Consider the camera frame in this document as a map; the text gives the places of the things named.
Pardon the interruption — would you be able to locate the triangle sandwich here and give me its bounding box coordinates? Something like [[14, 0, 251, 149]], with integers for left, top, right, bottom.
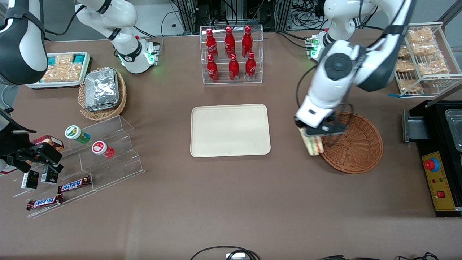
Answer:
[[300, 127, 323, 156]]

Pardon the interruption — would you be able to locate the yellow control panel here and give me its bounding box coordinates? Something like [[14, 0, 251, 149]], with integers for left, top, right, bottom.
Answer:
[[421, 151, 456, 211]]

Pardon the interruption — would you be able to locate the brown snickers bar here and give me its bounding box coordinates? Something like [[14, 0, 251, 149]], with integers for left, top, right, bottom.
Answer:
[[58, 176, 92, 194], [26, 194, 64, 211]]

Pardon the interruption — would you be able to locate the green can white lid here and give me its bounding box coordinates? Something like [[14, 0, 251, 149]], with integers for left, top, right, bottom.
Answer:
[[65, 125, 91, 144]]

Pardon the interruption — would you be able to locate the white wire rack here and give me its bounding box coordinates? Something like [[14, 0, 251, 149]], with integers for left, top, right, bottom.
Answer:
[[389, 22, 462, 97]]

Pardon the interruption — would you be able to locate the black cable tangle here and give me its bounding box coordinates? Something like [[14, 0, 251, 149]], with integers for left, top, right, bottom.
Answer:
[[292, 0, 328, 30]]

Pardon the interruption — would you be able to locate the dark right wrist camera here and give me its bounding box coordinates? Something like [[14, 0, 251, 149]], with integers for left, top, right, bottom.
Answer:
[[0, 108, 37, 157]]

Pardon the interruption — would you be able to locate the grey metal bracket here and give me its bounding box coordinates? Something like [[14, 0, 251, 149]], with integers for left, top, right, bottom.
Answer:
[[403, 109, 431, 146]]

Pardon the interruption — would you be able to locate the brown round wicker basket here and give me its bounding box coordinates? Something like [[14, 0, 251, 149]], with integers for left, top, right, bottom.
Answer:
[[319, 112, 384, 174]]

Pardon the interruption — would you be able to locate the light oval wicker basket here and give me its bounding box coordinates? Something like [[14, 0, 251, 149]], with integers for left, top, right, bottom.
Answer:
[[78, 67, 127, 121]]

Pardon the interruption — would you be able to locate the dark red chocolate box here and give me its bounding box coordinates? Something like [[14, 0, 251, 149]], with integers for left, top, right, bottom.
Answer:
[[31, 135, 64, 152]]

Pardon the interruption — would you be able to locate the aluminium profile bar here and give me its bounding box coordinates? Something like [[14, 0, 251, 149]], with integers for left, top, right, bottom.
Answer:
[[426, 81, 462, 109]]

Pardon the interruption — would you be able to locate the red cola bottle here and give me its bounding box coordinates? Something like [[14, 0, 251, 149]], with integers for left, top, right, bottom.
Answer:
[[206, 29, 218, 60], [245, 52, 257, 81], [242, 26, 253, 57], [225, 26, 236, 58], [206, 54, 219, 83], [229, 53, 240, 81]]

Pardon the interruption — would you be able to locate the red can white lid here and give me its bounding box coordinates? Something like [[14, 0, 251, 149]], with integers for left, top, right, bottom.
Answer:
[[91, 141, 115, 159]]

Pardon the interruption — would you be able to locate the aluminium frame rack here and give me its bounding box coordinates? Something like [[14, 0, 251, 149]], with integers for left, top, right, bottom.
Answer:
[[173, 0, 293, 34]]

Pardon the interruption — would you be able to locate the white snack tray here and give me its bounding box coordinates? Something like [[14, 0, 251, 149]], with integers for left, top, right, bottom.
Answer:
[[26, 52, 91, 89]]

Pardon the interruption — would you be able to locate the silver foil packet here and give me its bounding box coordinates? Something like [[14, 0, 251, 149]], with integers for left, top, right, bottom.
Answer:
[[85, 68, 119, 107], [87, 100, 121, 112]]

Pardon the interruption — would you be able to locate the clear acrylic bottle rack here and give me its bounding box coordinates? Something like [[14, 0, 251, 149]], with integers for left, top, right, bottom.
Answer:
[[200, 25, 264, 85]]

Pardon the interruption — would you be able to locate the clear plastic container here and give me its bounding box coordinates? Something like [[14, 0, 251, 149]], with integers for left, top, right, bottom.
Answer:
[[445, 109, 462, 153]]

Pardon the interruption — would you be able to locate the small black box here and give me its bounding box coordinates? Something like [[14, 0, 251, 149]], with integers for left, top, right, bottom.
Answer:
[[40, 165, 59, 185], [21, 170, 40, 190]]

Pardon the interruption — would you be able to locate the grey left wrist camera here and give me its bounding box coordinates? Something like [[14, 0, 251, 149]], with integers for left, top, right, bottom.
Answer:
[[319, 120, 349, 137]]

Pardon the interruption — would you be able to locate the black control box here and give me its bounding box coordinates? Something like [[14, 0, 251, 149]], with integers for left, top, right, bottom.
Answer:
[[402, 100, 462, 218]]

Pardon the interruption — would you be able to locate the clear acrylic stepped stand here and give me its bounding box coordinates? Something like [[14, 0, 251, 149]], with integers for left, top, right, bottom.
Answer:
[[13, 115, 145, 218]]

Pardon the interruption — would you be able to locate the black cable loop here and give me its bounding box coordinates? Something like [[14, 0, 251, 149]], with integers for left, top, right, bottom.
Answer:
[[190, 246, 261, 260]]

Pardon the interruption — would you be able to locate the black thin cable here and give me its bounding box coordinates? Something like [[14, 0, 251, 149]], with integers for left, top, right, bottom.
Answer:
[[318, 252, 440, 260]]

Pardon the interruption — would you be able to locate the beige plastic tray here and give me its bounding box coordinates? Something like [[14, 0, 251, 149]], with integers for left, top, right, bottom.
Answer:
[[190, 104, 271, 158]]

